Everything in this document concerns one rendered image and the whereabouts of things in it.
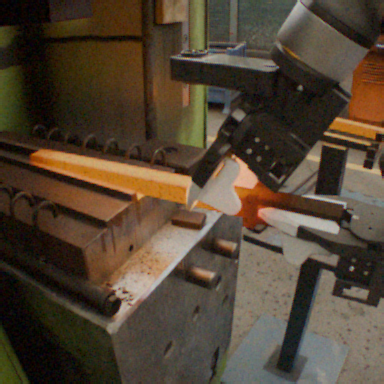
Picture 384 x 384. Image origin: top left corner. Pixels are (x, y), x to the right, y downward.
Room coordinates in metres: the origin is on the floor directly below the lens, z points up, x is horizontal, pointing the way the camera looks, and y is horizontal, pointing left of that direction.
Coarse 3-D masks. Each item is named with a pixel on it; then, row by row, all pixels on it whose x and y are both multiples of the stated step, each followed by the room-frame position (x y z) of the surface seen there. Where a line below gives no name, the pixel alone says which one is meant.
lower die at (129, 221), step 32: (0, 160) 0.55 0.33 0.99; (128, 160) 0.53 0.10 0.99; (0, 192) 0.45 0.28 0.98; (32, 192) 0.43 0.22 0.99; (64, 192) 0.43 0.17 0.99; (96, 192) 0.43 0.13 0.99; (128, 192) 0.42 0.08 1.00; (0, 224) 0.40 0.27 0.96; (32, 224) 0.37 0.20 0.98; (64, 224) 0.37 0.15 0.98; (96, 224) 0.37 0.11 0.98; (128, 224) 0.40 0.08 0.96; (160, 224) 0.46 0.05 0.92; (64, 256) 0.34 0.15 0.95; (96, 256) 0.34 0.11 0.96; (128, 256) 0.39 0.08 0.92
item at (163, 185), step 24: (72, 168) 0.48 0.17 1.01; (96, 168) 0.46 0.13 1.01; (120, 168) 0.45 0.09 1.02; (144, 168) 0.45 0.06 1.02; (144, 192) 0.42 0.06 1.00; (168, 192) 0.40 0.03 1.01; (240, 192) 0.37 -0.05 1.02; (264, 192) 0.36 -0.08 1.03; (240, 216) 0.35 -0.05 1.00; (312, 216) 0.32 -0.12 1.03; (336, 216) 0.31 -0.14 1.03
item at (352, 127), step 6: (336, 120) 0.84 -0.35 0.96; (342, 120) 0.84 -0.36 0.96; (330, 126) 0.85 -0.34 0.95; (336, 126) 0.84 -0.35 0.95; (342, 126) 0.83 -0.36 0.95; (348, 126) 0.82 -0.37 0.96; (354, 126) 0.81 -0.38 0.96; (360, 126) 0.81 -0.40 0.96; (366, 126) 0.81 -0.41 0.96; (372, 126) 0.81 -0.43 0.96; (354, 132) 0.81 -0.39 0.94; (360, 132) 0.80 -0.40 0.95; (366, 132) 0.80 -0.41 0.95; (372, 132) 0.79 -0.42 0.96
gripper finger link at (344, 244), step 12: (300, 228) 0.30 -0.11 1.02; (312, 228) 0.30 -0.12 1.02; (312, 240) 0.30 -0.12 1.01; (324, 240) 0.28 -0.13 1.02; (336, 240) 0.28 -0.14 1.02; (348, 240) 0.28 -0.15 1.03; (360, 240) 0.27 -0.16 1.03; (336, 252) 0.27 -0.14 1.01; (348, 252) 0.27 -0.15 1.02; (360, 252) 0.26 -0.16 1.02
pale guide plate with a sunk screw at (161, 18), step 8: (160, 0) 0.71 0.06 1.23; (168, 0) 0.72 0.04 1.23; (176, 0) 0.75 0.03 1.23; (184, 0) 0.77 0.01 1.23; (160, 8) 0.71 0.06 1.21; (168, 8) 0.72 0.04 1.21; (176, 8) 0.74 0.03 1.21; (184, 8) 0.77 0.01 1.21; (160, 16) 0.71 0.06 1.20; (168, 16) 0.72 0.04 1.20; (176, 16) 0.74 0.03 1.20; (184, 16) 0.77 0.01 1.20
